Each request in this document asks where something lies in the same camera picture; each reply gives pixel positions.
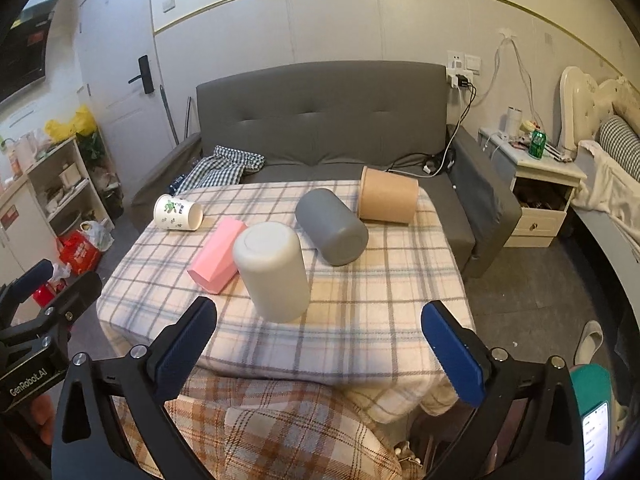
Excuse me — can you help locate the white slipper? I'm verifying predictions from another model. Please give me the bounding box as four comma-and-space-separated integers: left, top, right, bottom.
574, 320, 604, 366

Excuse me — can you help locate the black charging cable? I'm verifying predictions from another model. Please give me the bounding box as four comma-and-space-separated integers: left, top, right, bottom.
384, 77, 478, 179

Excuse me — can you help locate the light grey cup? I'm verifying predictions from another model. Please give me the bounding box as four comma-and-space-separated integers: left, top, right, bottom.
232, 221, 310, 323

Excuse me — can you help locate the red shopping bag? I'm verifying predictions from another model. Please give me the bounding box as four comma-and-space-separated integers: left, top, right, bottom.
58, 231, 102, 275

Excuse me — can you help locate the white cup green print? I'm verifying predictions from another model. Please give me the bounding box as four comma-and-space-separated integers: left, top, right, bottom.
153, 194, 204, 232

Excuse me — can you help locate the tan brown cup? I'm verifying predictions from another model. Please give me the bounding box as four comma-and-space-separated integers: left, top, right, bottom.
358, 166, 420, 224

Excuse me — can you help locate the pink angular cup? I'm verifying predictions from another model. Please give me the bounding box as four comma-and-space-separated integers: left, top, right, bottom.
186, 217, 247, 295

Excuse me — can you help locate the white tumbler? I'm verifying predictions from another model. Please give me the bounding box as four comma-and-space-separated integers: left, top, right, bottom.
504, 106, 522, 139

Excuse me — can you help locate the white shelf unit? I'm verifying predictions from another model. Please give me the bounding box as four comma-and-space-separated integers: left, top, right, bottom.
26, 139, 114, 240

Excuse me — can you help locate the white door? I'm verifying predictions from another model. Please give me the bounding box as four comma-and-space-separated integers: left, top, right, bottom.
77, 0, 175, 198

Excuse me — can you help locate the smartphone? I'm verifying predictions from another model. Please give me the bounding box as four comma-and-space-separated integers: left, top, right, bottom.
582, 402, 610, 480

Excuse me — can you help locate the orange plaid blanket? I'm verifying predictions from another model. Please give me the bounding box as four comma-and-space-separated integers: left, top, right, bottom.
112, 366, 407, 480

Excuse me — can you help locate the green bottle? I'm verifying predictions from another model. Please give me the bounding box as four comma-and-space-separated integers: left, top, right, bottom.
527, 129, 547, 160

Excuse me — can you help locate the dark grey cup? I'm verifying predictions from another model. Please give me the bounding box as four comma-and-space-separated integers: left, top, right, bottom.
295, 188, 369, 266

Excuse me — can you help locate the wall socket with chargers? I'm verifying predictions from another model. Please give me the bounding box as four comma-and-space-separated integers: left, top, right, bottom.
446, 50, 482, 89

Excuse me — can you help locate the checkered pillow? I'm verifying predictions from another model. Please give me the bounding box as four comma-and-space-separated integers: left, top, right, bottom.
599, 115, 640, 180

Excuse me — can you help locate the yellow plastic bag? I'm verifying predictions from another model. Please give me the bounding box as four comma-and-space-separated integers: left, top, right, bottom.
44, 105, 98, 144

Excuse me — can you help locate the white nightstand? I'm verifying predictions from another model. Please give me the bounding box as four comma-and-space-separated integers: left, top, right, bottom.
478, 128, 587, 248

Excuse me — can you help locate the checkered green cloth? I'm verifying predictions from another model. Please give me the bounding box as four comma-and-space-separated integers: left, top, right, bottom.
176, 145, 266, 194

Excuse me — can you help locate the white bed sheet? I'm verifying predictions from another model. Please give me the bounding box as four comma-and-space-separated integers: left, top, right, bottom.
572, 140, 639, 249

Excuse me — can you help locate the black range hood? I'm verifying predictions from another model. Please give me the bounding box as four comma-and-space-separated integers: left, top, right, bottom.
1, 0, 58, 103

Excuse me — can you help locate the black door handle lock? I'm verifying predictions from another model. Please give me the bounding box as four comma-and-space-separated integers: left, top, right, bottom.
128, 55, 155, 94

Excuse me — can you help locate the cream bed headboard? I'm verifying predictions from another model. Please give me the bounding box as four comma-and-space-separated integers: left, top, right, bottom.
558, 66, 639, 157

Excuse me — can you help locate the grey sofa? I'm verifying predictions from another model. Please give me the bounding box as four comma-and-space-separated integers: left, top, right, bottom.
125, 61, 522, 278

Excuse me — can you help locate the plaid tablecloth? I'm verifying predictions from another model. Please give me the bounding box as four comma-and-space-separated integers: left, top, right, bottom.
96, 182, 474, 386

